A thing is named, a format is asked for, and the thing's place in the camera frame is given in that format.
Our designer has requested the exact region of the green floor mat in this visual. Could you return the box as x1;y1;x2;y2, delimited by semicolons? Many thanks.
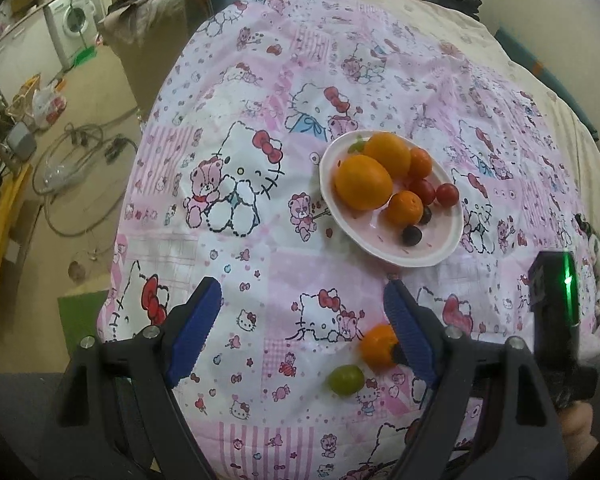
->
57;290;108;354

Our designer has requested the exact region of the cable coil on floor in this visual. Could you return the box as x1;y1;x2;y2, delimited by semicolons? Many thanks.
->
32;106;142;239

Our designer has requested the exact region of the dark purple grape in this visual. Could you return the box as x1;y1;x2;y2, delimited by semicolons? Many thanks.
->
401;226;422;247

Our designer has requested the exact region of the small mandarin orange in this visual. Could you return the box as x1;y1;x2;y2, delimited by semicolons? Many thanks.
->
384;190;424;229

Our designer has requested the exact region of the red cherry tomato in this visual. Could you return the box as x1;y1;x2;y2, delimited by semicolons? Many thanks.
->
436;183;460;208
408;179;437;206

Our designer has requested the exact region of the plastic bag on floor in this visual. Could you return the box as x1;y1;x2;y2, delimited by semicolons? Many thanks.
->
32;84;67;130

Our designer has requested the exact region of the pink Hello Kitty blanket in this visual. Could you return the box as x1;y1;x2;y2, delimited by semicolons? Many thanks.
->
98;0;596;479

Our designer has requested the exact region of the pink strawberry plate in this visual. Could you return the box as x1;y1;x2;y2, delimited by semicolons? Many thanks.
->
318;130;464;268

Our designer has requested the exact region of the person's right hand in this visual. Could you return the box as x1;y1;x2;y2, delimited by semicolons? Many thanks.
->
558;401;598;471

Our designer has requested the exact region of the green grape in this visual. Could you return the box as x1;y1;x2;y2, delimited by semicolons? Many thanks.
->
327;364;365;396

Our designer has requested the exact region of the white washing machine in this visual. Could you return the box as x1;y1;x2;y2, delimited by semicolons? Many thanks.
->
43;0;97;72

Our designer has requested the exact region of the large orange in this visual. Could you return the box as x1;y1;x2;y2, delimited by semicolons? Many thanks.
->
332;154;393;211
363;132;412;180

